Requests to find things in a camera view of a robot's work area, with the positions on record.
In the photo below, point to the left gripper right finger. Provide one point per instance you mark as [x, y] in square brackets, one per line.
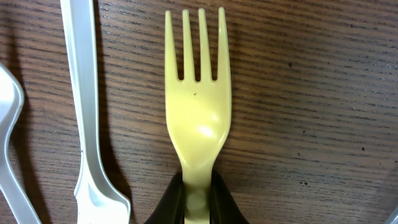
[223, 208]

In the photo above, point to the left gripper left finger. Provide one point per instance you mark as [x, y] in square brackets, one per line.
[171, 207]

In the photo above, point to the thin white plastic fork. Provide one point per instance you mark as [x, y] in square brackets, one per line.
[97, 198]

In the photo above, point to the yellow plastic fork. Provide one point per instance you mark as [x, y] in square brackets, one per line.
[198, 113]

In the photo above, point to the left clear plastic container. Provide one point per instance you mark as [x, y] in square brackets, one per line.
[393, 217]

